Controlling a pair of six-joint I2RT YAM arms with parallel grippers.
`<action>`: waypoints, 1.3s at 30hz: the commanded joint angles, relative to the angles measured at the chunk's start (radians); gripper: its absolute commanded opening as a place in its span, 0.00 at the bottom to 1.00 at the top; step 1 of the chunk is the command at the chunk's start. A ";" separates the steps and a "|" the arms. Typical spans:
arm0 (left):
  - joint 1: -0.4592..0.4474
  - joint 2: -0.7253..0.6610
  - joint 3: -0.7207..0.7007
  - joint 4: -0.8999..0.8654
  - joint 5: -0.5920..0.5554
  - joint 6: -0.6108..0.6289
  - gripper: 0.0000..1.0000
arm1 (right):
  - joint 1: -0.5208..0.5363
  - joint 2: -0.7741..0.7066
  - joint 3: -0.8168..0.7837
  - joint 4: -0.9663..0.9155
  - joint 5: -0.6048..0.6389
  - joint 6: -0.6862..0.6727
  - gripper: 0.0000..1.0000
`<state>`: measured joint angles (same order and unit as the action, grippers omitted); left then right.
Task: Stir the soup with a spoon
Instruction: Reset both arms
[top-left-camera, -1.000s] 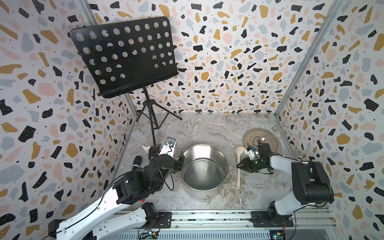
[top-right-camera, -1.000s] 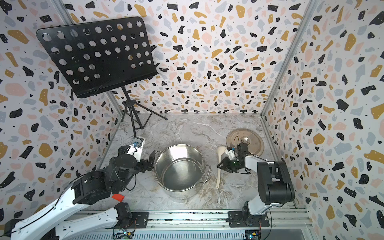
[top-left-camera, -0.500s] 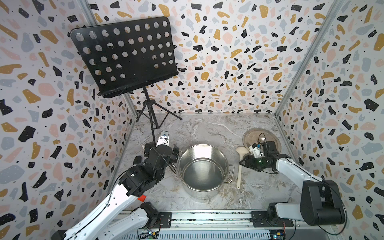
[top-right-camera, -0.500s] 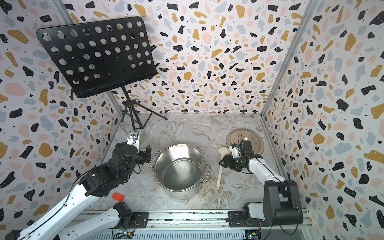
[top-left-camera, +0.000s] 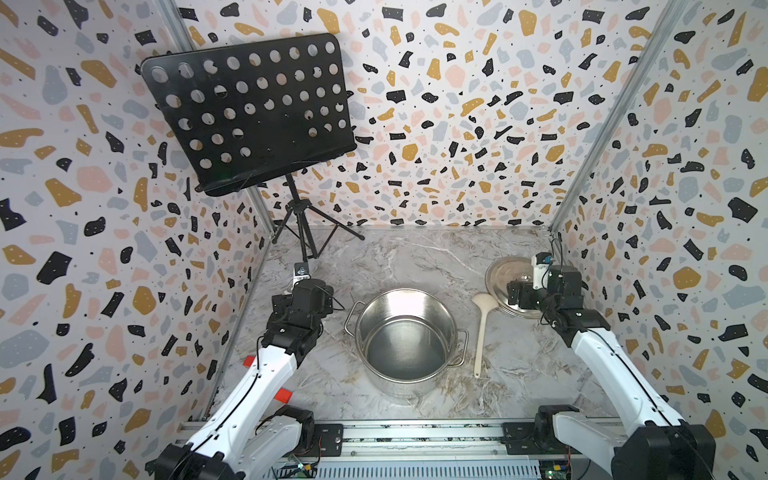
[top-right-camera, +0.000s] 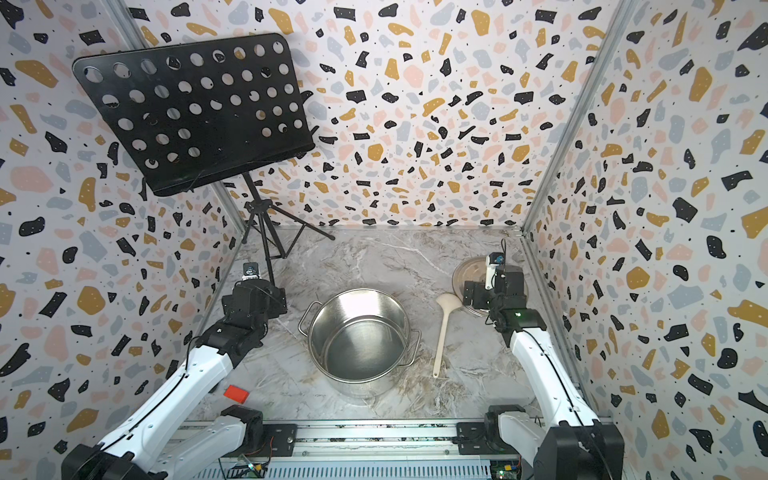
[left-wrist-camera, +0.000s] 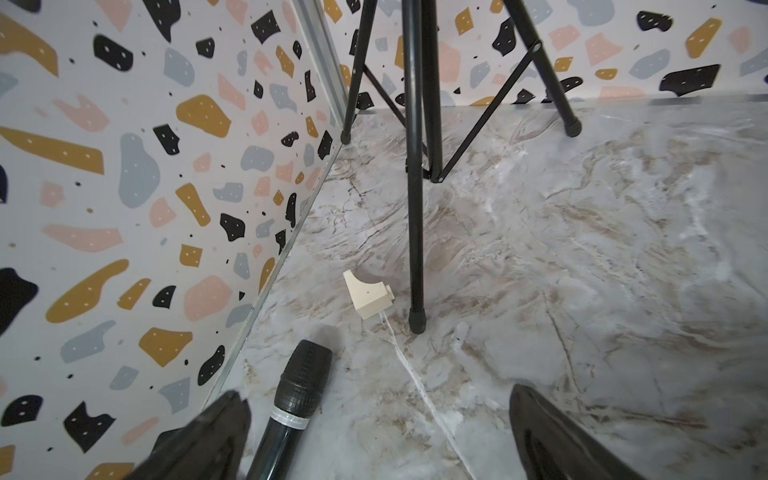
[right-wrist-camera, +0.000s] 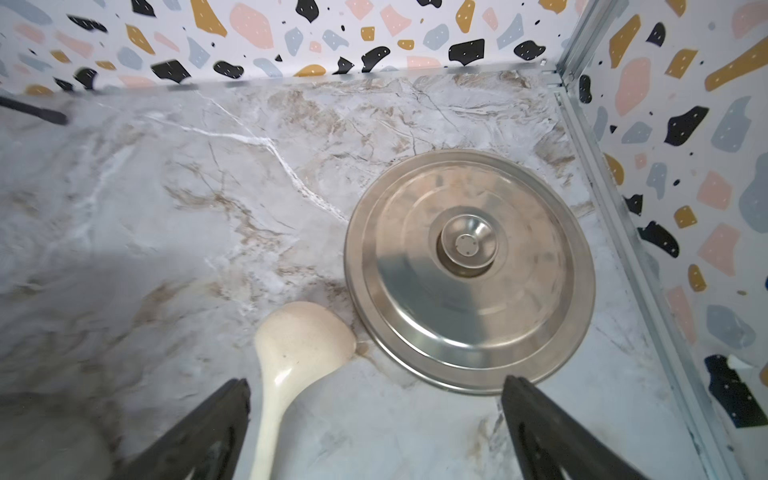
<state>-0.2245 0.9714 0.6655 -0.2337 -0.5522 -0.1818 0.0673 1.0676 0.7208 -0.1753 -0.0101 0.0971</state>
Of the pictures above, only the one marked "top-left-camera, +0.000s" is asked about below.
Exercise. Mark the red block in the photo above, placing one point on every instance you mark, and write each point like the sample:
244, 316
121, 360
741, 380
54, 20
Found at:
283, 395

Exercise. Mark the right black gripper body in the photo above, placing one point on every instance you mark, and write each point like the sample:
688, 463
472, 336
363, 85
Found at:
547, 307

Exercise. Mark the left green circuit board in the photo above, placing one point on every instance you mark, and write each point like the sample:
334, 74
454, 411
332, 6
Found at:
298, 468

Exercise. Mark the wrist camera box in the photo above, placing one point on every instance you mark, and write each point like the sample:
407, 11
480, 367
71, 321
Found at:
541, 263
301, 272

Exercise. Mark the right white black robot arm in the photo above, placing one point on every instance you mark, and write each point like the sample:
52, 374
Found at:
657, 442

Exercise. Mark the black perforated music stand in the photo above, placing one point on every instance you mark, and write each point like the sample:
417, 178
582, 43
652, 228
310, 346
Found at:
249, 113

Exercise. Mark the green circuit board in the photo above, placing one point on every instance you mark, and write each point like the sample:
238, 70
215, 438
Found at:
298, 468
554, 470

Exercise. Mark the right green circuit board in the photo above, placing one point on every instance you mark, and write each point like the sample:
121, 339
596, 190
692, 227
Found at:
554, 470

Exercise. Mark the stainless steel pot lid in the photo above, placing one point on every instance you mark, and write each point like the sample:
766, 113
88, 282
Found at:
500, 273

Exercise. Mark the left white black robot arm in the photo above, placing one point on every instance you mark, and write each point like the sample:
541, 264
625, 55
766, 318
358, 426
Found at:
239, 441

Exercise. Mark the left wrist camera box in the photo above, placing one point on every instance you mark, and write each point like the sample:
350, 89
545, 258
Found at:
301, 272

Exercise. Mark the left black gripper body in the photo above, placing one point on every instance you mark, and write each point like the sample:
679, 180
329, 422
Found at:
282, 306

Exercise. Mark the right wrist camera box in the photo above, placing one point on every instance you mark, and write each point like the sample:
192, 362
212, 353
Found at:
541, 263

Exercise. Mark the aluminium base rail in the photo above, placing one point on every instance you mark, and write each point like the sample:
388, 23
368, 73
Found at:
411, 439

